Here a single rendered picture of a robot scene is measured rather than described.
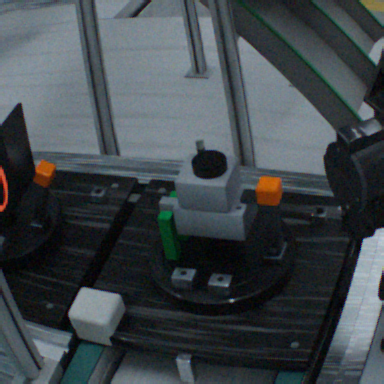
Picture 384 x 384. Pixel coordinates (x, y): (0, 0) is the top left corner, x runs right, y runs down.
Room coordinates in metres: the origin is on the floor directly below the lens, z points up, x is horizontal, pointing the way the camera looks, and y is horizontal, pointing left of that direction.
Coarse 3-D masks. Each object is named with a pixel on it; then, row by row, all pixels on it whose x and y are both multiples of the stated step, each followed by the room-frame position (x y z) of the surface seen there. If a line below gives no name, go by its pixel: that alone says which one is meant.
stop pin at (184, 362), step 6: (180, 354) 0.51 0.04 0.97; (186, 354) 0.51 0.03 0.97; (192, 354) 0.51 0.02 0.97; (180, 360) 0.50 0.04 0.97; (186, 360) 0.50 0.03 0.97; (192, 360) 0.50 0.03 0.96; (180, 366) 0.50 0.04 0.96; (186, 366) 0.50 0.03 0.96; (192, 366) 0.50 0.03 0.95; (180, 372) 0.50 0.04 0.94; (186, 372) 0.50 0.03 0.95; (192, 372) 0.50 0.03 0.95; (186, 378) 0.50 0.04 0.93; (192, 378) 0.50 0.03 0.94
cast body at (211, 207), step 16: (192, 160) 0.63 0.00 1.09; (208, 160) 0.62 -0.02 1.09; (224, 160) 0.62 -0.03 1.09; (192, 176) 0.61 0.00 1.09; (208, 176) 0.61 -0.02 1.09; (224, 176) 0.61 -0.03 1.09; (240, 176) 0.63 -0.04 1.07; (176, 192) 0.61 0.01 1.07; (192, 192) 0.61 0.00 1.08; (208, 192) 0.60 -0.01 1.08; (224, 192) 0.59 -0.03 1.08; (240, 192) 0.62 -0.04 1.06; (160, 208) 0.64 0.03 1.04; (176, 208) 0.61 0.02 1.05; (192, 208) 0.61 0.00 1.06; (208, 208) 0.60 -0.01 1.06; (224, 208) 0.59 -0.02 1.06; (240, 208) 0.60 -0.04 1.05; (256, 208) 0.62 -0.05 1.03; (176, 224) 0.61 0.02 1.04; (192, 224) 0.61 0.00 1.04; (208, 224) 0.60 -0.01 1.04; (224, 224) 0.60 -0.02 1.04; (240, 224) 0.59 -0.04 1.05; (240, 240) 0.59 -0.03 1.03
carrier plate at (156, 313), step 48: (144, 192) 0.76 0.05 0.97; (288, 192) 0.71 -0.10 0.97; (144, 240) 0.68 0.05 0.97; (336, 240) 0.62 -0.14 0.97; (96, 288) 0.62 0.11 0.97; (144, 288) 0.61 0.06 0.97; (288, 288) 0.57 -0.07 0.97; (336, 288) 0.56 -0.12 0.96; (144, 336) 0.54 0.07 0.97; (192, 336) 0.53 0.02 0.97; (240, 336) 0.52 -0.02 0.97; (288, 336) 0.50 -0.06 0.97
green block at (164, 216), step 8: (160, 216) 0.62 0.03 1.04; (168, 216) 0.62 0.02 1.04; (160, 224) 0.62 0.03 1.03; (168, 224) 0.62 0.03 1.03; (168, 232) 0.62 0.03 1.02; (176, 232) 0.63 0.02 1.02; (168, 240) 0.62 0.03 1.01; (176, 240) 0.62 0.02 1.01; (168, 248) 0.62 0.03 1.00; (176, 248) 0.62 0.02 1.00; (168, 256) 0.62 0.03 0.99; (176, 256) 0.62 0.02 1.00
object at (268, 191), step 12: (264, 180) 0.60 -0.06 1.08; (276, 180) 0.60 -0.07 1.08; (252, 192) 0.61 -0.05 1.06; (264, 192) 0.59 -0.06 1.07; (276, 192) 0.59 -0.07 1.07; (264, 204) 0.59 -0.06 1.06; (276, 204) 0.59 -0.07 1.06; (264, 216) 0.60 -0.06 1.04; (276, 216) 0.59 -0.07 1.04; (276, 228) 0.59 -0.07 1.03; (276, 240) 0.59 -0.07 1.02; (276, 252) 0.59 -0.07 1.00
